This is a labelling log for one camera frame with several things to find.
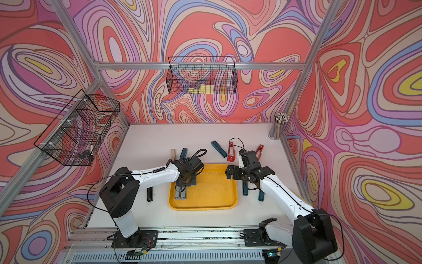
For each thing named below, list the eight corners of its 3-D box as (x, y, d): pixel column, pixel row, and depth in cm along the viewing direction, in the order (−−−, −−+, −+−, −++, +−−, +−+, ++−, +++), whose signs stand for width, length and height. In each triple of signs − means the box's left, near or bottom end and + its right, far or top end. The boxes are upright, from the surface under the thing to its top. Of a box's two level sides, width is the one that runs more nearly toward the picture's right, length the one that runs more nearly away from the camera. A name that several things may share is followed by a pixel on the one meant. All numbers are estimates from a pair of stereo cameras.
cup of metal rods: (269, 141, 113) (278, 120, 98) (267, 133, 118) (275, 112, 103) (280, 141, 113) (290, 120, 98) (277, 133, 118) (287, 112, 103)
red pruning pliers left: (227, 161, 102) (227, 159, 100) (226, 143, 111) (226, 141, 109) (235, 161, 102) (235, 159, 100) (233, 143, 111) (233, 141, 109)
